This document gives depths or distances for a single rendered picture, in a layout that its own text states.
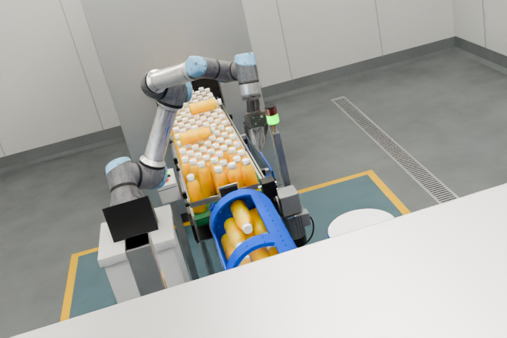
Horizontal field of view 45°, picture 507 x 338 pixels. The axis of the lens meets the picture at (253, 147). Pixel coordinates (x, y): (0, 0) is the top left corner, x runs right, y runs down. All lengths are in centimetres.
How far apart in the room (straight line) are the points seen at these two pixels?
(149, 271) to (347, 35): 627
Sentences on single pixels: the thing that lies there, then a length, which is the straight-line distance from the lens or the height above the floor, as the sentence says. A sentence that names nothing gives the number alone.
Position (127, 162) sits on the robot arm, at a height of 141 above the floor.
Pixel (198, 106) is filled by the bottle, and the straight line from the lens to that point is 398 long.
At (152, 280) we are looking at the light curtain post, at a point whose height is 161.
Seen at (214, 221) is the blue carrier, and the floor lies 115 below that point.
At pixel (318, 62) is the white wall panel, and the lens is 749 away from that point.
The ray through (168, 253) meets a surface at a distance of 261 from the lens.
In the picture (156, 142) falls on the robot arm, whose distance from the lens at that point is 270.
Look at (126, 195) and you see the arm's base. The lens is 262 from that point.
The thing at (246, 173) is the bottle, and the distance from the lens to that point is 317.
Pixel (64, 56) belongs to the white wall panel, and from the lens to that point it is 720.
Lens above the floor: 238
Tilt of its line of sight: 23 degrees down
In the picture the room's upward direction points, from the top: 13 degrees counter-clockwise
